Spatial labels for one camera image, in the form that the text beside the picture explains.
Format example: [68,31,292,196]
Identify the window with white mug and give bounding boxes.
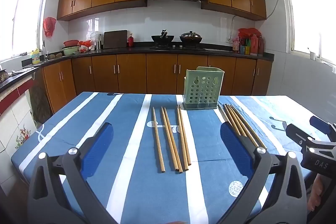
[280,0,336,67]

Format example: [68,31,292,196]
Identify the wooden lower kitchen cabinets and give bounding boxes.
[42,53,273,114]

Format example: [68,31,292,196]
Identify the dark wooden cutting board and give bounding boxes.
[103,30,128,49]

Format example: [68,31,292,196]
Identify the crumpled red plastic bag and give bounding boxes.
[78,40,92,52]

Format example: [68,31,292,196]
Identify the black kitchen countertop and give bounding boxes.
[0,42,275,94]

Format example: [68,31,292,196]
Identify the pot with metal lid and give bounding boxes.
[179,31,203,46]

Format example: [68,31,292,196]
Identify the yellow detergent bottle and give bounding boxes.
[31,48,42,65]

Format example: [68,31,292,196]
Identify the steel faucet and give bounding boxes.
[42,40,50,60]

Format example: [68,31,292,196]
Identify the bundle of chopsticks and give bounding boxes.
[217,103,268,150]

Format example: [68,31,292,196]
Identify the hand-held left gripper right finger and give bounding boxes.
[218,122,307,224]

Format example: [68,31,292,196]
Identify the green basin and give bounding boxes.
[62,46,80,56]

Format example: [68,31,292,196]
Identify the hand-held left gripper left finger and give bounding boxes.
[28,122,118,224]

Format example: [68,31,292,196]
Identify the hanging red plastic bag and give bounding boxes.
[43,17,57,38]

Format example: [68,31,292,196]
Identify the black wok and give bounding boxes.
[151,29,175,46]

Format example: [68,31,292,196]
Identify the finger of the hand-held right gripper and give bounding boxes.
[309,116,336,140]
[286,123,319,151]

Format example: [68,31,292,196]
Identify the group of condiment bottles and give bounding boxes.
[232,34,265,56]

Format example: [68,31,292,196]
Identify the dark round woven tray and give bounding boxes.
[29,82,51,122]

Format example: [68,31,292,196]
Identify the blue white striped tablecloth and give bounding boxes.
[11,91,336,224]

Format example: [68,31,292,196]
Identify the black gas stove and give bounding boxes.
[150,43,208,51]

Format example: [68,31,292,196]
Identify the green perforated chopstick holder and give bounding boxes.
[182,67,225,111]

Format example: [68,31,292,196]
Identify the window beside sink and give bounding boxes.
[0,0,50,63]

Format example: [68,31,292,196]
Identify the person's right hand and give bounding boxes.
[307,175,326,212]

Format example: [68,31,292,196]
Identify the red bag behind condiments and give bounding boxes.
[238,28,263,38]

